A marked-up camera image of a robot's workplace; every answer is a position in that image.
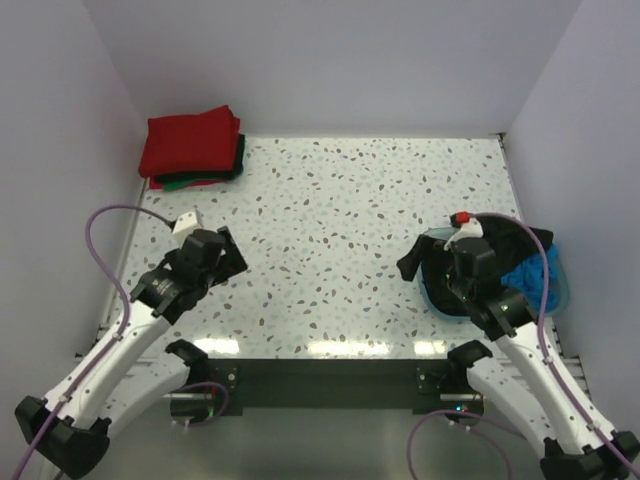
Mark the black t shirt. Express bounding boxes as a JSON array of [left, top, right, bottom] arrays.
[[155, 134, 246, 181], [397, 213, 554, 298]]

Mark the red t shirt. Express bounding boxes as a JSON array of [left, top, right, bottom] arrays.
[[138, 105, 241, 178], [149, 176, 201, 191]]

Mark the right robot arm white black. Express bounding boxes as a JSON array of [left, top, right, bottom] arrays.
[[445, 238, 639, 479]]

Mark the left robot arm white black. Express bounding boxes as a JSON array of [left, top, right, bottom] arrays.
[[14, 227, 247, 479]]

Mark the blue t shirt in basket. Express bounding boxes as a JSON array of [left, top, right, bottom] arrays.
[[501, 244, 569, 316]]

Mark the folded green t shirt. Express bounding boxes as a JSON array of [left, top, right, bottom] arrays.
[[162, 178, 226, 192]]

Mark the folded black t shirt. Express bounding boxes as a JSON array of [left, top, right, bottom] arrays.
[[155, 134, 246, 181]]

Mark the folded red t shirt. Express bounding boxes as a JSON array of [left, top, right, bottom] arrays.
[[149, 176, 201, 191]]

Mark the blue plastic basket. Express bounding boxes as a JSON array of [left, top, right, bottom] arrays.
[[416, 228, 569, 322]]

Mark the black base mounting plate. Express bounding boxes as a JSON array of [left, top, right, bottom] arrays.
[[164, 357, 501, 417]]

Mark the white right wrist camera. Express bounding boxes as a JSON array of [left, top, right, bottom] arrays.
[[443, 211, 484, 251]]

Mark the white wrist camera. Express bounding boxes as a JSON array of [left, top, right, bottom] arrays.
[[443, 211, 484, 251], [171, 209, 203, 237]]

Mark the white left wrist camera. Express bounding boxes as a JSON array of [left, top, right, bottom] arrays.
[[171, 209, 203, 237]]

